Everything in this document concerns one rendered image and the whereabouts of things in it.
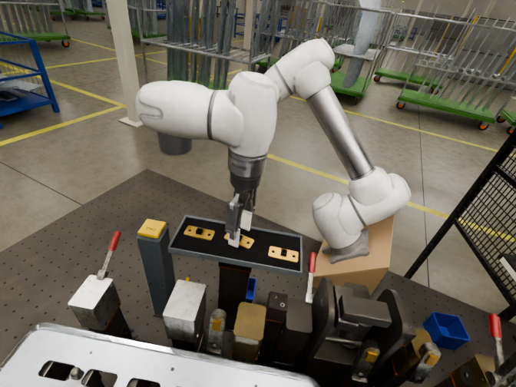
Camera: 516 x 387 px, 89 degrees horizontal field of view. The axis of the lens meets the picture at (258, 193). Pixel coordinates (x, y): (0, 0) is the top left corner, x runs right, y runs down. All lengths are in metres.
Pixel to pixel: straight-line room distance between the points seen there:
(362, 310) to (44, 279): 1.23
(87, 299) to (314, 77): 0.98
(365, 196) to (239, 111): 0.72
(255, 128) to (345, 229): 0.74
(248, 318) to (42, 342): 0.51
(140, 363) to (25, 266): 0.87
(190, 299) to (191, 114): 0.45
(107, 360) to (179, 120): 0.59
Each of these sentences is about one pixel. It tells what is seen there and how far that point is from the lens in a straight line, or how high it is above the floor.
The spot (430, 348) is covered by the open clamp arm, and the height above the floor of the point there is 1.11.
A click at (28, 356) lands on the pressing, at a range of 0.90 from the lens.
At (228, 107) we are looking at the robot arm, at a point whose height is 1.56.
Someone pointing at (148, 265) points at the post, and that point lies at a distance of 0.92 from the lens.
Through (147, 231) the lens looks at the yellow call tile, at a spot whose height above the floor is 1.16.
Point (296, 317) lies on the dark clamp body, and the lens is 0.76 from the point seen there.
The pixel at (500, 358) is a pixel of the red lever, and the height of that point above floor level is 1.09.
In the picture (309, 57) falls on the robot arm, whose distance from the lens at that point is 1.05.
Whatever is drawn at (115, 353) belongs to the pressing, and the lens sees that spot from 0.83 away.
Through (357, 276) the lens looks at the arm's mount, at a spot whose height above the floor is 0.88.
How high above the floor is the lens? 1.74
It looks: 37 degrees down
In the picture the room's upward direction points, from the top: 8 degrees clockwise
